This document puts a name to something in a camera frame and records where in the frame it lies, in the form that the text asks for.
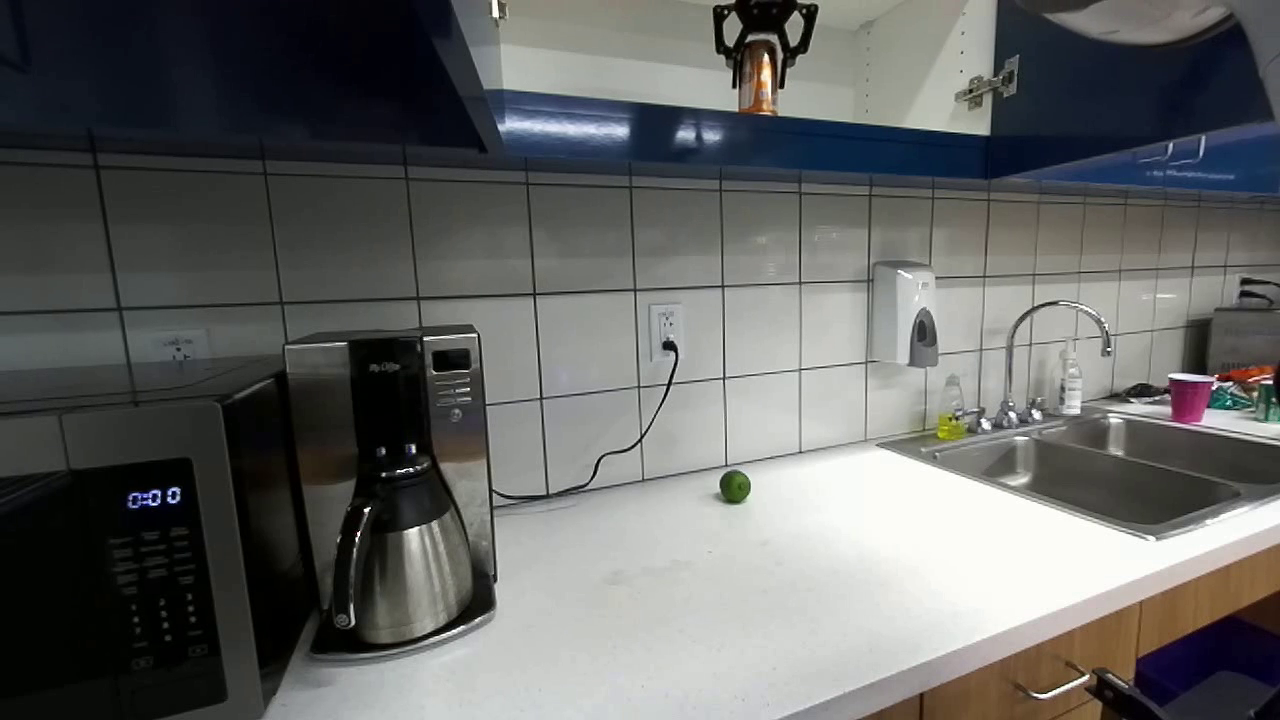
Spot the wooden drawer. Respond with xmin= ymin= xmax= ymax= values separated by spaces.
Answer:
xmin=919 ymin=603 xmax=1143 ymax=720

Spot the black cable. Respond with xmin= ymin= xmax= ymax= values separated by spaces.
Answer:
xmin=491 ymin=340 xmax=682 ymax=503

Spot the blue cabinet door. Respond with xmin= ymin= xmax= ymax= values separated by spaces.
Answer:
xmin=414 ymin=0 xmax=507 ymax=157
xmin=989 ymin=0 xmax=1280 ymax=197

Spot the white soap dispenser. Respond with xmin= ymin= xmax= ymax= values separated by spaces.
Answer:
xmin=870 ymin=260 xmax=941 ymax=370

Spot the silver drawer handle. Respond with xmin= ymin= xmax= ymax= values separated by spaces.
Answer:
xmin=1013 ymin=659 xmax=1093 ymax=702

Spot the clear pump bottle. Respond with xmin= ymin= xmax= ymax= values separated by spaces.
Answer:
xmin=1054 ymin=339 xmax=1085 ymax=418

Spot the steel double sink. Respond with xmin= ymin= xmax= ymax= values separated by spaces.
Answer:
xmin=877 ymin=411 xmax=1280 ymax=542

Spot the yellow dish soap bottle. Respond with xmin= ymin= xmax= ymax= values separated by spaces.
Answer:
xmin=936 ymin=374 xmax=968 ymax=442

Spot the heap of snack packets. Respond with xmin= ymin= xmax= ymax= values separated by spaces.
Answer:
xmin=1208 ymin=364 xmax=1280 ymax=423

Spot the steel coffee maker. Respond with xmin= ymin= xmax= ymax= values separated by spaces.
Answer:
xmin=284 ymin=324 xmax=499 ymax=663

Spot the chrome tap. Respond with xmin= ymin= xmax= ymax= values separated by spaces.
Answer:
xmin=963 ymin=299 xmax=1115 ymax=434

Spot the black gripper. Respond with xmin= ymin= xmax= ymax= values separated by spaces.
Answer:
xmin=713 ymin=0 xmax=820 ymax=91

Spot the orange drink can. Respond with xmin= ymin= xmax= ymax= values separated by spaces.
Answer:
xmin=738 ymin=34 xmax=780 ymax=117

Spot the blue wall cabinet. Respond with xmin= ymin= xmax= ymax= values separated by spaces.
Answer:
xmin=0 ymin=0 xmax=1280 ymax=197

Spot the pink plastic cup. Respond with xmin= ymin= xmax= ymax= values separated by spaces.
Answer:
xmin=1167 ymin=372 xmax=1217 ymax=425

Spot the steel coffee carafe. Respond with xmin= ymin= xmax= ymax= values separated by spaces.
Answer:
xmin=330 ymin=455 xmax=477 ymax=647

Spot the blue bin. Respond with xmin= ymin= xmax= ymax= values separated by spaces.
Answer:
xmin=1134 ymin=614 xmax=1280 ymax=720

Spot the steel microwave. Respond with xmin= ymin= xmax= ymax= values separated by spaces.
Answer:
xmin=0 ymin=358 xmax=313 ymax=720

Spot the steel toaster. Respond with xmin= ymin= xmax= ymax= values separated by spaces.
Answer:
xmin=1204 ymin=305 xmax=1280 ymax=377

